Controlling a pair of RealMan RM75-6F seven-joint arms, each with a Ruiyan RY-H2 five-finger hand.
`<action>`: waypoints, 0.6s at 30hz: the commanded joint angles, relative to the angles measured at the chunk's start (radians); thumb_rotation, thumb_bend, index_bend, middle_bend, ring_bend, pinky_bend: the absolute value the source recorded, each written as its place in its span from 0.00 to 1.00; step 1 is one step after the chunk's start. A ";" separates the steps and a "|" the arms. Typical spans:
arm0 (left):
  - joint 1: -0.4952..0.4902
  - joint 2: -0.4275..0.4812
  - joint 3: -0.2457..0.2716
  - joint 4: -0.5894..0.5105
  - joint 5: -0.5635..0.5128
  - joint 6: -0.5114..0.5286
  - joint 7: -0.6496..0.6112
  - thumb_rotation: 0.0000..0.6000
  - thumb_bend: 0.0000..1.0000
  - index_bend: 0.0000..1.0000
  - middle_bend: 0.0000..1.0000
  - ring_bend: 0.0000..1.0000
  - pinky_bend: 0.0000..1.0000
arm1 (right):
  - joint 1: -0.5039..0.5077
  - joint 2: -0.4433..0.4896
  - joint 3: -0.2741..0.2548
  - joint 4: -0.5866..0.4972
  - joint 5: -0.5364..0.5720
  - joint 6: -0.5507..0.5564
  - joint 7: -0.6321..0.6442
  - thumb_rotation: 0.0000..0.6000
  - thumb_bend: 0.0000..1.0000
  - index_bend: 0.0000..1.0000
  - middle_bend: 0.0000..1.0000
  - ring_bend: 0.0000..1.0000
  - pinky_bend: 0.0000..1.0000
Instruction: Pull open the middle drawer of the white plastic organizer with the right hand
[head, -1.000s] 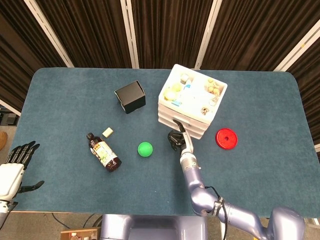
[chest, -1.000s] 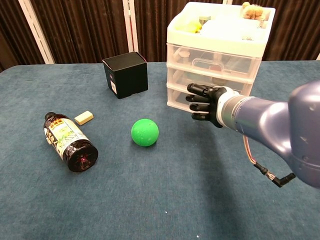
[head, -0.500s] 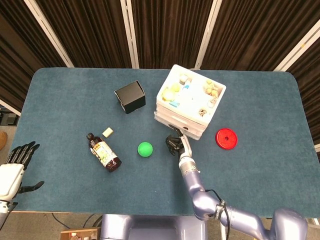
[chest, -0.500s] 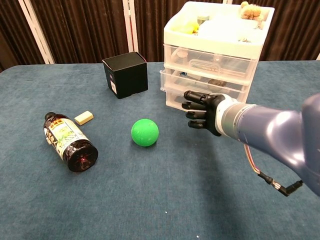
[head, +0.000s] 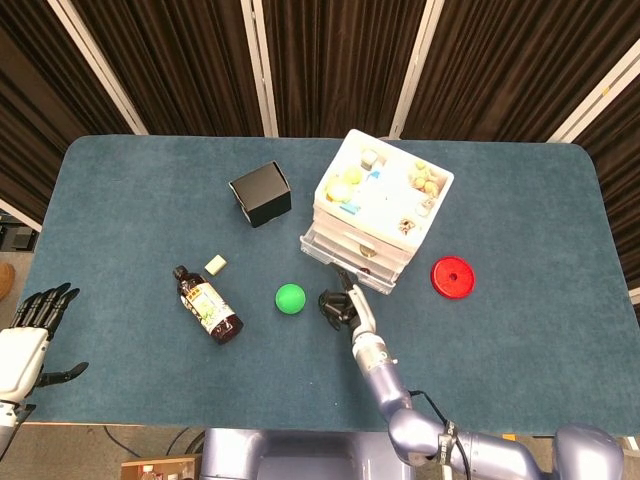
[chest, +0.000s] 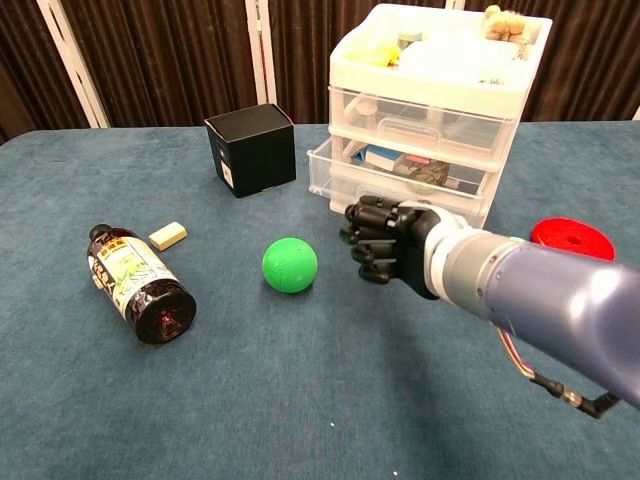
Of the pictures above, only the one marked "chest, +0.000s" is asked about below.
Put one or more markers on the beige eraser block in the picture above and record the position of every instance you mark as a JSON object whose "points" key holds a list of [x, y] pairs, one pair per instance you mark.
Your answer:
{"points": [[168, 236]]}

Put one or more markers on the pink small item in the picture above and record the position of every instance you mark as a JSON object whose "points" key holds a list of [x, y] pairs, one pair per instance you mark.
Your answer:
{"points": [[417, 160]]}

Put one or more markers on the blue grey right robot arm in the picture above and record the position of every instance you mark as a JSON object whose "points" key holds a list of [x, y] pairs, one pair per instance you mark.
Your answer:
{"points": [[550, 285]]}

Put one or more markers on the clear drawer with blue box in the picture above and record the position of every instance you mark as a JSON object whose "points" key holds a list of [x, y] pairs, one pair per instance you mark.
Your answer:
{"points": [[340, 180]]}

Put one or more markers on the white slanted frame pole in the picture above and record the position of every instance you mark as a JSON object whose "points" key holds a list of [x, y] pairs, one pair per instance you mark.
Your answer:
{"points": [[75, 65]]}

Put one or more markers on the green ball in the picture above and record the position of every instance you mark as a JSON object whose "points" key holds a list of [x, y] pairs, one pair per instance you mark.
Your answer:
{"points": [[290, 265]]}

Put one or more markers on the dark sauce bottle green label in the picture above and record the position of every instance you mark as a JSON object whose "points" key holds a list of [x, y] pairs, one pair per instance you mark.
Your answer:
{"points": [[140, 280]]}

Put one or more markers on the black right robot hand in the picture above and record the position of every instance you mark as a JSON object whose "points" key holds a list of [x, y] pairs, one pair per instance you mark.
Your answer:
{"points": [[400, 240]]}

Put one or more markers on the beige round lid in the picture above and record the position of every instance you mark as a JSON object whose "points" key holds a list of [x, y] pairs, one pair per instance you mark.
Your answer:
{"points": [[362, 105]]}

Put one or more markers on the blue tablecloth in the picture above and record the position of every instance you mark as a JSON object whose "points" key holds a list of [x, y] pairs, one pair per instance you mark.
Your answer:
{"points": [[300, 375]]}

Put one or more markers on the yellow toy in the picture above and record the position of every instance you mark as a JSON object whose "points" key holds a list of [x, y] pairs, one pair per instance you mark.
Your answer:
{"points": [[380, 54]]}

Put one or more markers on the dark brown curtain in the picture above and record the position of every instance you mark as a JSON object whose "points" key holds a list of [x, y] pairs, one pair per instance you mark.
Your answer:
{"points": [[165, 55]]}

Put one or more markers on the white plastic drawer unit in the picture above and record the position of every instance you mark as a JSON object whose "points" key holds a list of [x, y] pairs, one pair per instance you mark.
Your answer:
{"points": [[450, 80]]}

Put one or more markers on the black cardboard box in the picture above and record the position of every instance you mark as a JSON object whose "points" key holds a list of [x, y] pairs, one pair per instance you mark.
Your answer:
{"points": [[260, 155]]}

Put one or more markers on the blue and white box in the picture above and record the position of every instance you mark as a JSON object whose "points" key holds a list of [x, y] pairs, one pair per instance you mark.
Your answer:
{"points": [[382, 159]]}

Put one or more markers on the red disc with hole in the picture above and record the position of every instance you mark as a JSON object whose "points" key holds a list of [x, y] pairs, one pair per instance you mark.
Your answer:
{"points": [[555, 235]]}

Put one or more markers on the beige plush toy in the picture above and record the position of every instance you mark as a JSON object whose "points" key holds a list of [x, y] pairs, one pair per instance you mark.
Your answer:
{"points": [[505, 25]]}

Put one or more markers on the white upright frame pole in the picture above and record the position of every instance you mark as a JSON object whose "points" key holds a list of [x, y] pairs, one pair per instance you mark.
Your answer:
{"points": [[262, 55]]}

